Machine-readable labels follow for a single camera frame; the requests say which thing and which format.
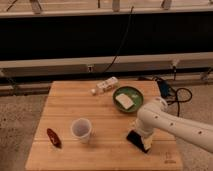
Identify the black hanging cable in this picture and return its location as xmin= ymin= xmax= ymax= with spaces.
xmin=101 ymin=5 xmax=135 ymax=74

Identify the white sponge block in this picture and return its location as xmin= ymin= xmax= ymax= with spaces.
xmin=115 ymin=93 xmax=134 ymax=109

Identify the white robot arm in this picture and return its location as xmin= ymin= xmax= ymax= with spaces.
xmin=135 ymin=97 xmax=213 ymax=153

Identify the white ceramic cup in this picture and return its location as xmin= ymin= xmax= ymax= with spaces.
xmin=70 ymin=118 xmax=92 ymax=144

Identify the green round plate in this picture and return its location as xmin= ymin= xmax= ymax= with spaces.
xmin=113 ymin=86 xmax=144 ymax=113

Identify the dark red chili pepper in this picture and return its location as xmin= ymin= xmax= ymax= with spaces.
xmin=47 ymin=128 xmax=62 ymax=148

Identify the blue power adapter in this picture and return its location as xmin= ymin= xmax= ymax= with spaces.
xmin=157 ymin=81 xmax=169 ymax=98

